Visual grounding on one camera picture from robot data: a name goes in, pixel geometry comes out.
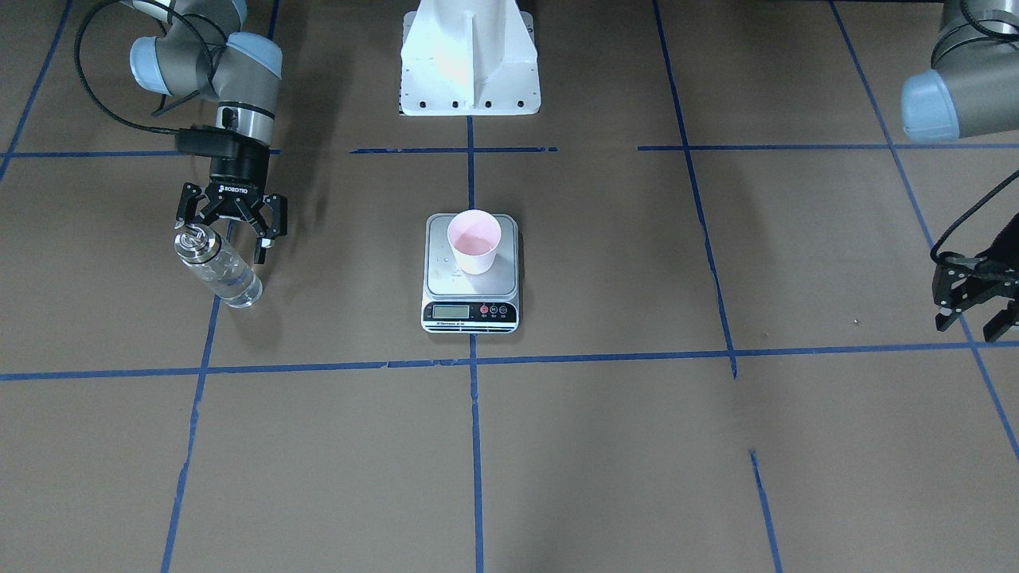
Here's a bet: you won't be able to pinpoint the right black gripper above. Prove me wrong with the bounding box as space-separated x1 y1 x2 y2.
174 140 288 265

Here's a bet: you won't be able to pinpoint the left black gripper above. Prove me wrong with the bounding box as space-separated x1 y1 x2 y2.
932 236 1018 342

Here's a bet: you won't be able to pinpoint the glass sauce bottle metal spout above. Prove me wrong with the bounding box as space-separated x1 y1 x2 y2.
174 224 263 308

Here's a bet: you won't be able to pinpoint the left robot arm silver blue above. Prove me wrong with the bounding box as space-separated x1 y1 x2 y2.
901 1 1018 342

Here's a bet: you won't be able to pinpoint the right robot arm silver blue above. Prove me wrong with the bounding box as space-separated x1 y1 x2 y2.
128 1 287 264

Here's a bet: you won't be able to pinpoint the silver digital kitchen scale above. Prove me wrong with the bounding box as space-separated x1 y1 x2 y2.
420 213 521 334

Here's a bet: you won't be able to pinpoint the pink cup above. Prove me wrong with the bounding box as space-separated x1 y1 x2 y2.
447 209 502 275

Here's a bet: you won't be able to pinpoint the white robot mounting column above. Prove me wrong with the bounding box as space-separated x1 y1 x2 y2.
398 1 542 117

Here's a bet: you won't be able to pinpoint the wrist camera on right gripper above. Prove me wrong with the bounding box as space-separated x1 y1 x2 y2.
174 126 239 159

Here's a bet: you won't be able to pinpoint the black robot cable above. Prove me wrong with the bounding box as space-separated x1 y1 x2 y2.
73 0 216 134

